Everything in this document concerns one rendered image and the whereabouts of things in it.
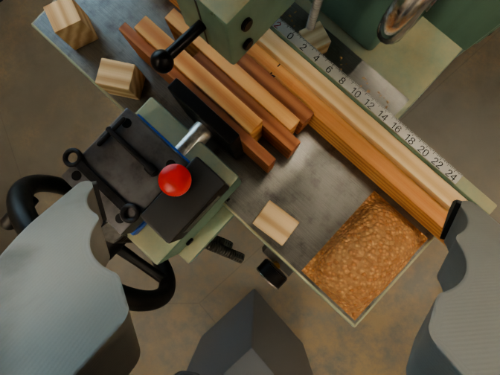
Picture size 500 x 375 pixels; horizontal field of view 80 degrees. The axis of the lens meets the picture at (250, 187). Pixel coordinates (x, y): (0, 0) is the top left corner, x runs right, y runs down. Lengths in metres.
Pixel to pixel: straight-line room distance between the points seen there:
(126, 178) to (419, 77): 0.49
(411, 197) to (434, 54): 0.31
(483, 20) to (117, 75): 0.40
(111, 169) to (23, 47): 1.53
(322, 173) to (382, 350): 1.17
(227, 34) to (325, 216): 0.24
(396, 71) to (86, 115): 1.29
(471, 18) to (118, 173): 0.39
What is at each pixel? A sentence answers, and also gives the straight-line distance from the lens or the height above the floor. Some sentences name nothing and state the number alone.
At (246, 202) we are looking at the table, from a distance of 0.39.
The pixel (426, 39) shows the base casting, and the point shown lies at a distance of 0.64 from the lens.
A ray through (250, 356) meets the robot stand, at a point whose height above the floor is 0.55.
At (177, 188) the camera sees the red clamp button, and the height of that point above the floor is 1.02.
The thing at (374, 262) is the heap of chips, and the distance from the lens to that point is 0.39.
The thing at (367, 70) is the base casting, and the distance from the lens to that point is 0.58.
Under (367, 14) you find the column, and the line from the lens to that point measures 0.53.
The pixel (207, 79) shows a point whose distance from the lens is 0.36.
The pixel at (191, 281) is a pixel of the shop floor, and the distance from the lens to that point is 1.36.
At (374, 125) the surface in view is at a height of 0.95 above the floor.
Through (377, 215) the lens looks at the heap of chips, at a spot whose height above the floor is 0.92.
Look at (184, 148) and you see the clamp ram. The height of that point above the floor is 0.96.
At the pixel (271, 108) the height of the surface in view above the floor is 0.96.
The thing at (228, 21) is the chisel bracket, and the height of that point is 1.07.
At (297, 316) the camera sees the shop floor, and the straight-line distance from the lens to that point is 1.38.
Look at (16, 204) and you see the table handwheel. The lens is 0.46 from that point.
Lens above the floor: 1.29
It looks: 85 degrees down
